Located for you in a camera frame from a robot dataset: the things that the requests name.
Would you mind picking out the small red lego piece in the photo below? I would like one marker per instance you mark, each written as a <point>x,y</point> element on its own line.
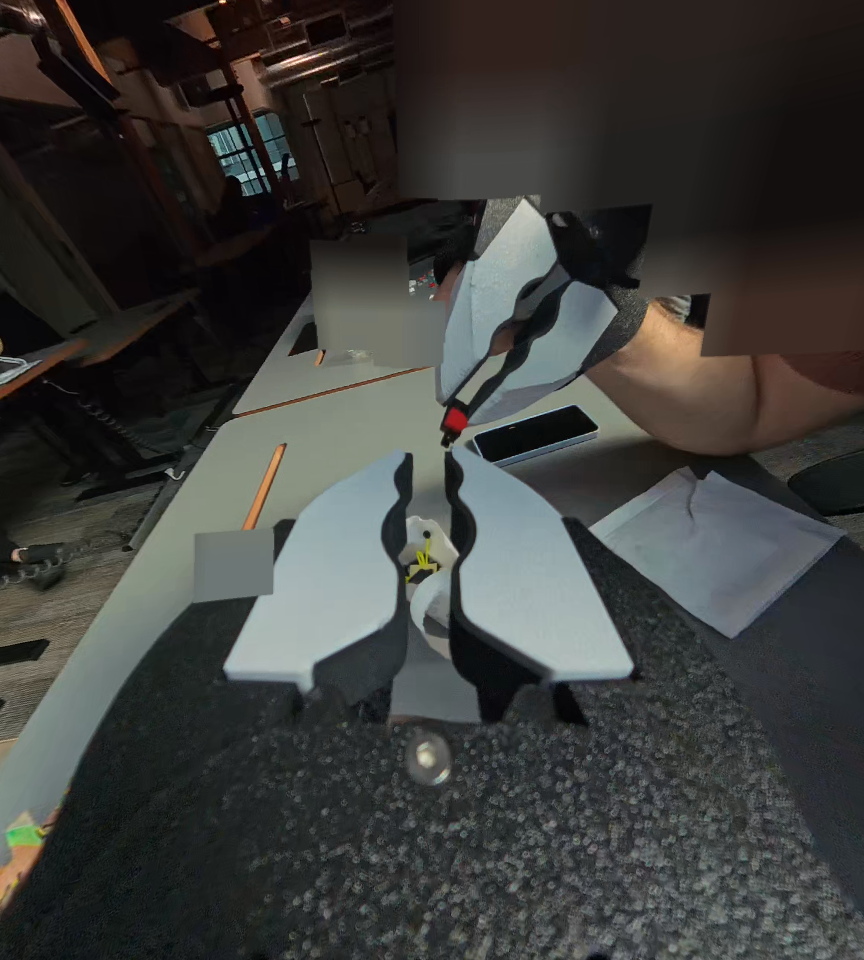
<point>454,420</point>

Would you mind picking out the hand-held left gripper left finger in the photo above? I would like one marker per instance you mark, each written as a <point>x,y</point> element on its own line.
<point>312,593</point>

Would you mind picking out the black hanging monitor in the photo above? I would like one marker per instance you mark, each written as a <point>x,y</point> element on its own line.
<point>72,68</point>

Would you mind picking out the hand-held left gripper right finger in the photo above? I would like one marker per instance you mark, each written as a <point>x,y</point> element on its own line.
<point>544,593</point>

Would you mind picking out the large plain white paper bag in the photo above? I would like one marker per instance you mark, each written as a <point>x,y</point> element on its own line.
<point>717,548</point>

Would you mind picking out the person's right forearm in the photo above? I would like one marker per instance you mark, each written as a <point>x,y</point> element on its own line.
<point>732,398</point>

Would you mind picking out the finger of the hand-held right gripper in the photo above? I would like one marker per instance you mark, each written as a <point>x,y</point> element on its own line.
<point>492,285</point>
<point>559,345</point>

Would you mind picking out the black smartphone blue case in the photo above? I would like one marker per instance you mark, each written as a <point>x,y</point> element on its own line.
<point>534,435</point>

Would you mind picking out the dark framed window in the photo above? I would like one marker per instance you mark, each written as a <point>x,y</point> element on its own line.
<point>245,150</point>

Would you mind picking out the black mesh office chair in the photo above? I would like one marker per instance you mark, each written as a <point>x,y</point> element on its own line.
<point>852,480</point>

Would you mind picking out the torn printed white paper bag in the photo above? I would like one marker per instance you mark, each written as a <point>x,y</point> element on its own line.
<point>432,600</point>

